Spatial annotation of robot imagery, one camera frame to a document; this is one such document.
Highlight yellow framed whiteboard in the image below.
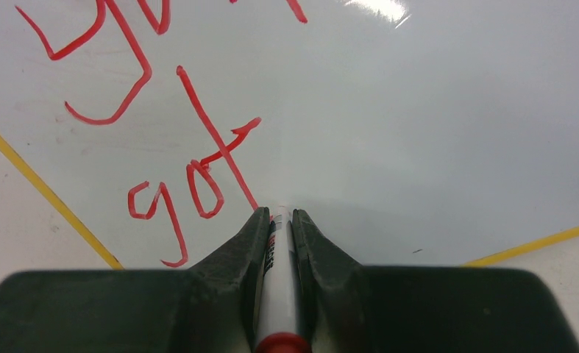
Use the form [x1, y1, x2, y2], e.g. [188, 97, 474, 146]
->
[0, 1, 579, 268]

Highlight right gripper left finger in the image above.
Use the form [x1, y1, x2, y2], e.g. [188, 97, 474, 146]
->
[0, 207, 270, 352]

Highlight red white marker pen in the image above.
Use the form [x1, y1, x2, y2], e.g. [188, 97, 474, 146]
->
[254, 206, 312, 352]

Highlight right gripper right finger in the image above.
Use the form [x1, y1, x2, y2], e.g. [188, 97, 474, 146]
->
[291, 210, 579, 352]

